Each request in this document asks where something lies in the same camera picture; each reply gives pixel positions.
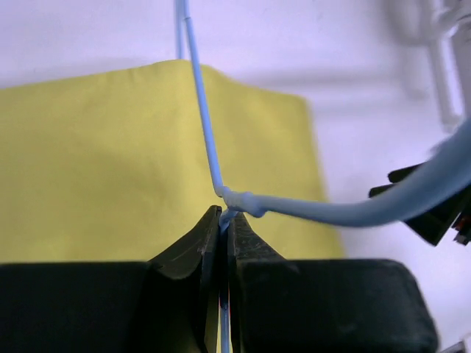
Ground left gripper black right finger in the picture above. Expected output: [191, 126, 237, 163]
[227, 215, 439, 352]

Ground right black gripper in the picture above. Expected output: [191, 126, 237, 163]
[367, 161, 471, 247]

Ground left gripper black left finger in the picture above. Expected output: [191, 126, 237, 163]
[1, 206, 221, 352]

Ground blue transparent plastic hanger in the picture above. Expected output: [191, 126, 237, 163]
[172, 0, 471, 353]

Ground yellow trousers with striped trim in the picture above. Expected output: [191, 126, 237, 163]
[1, 60, 326, 263]

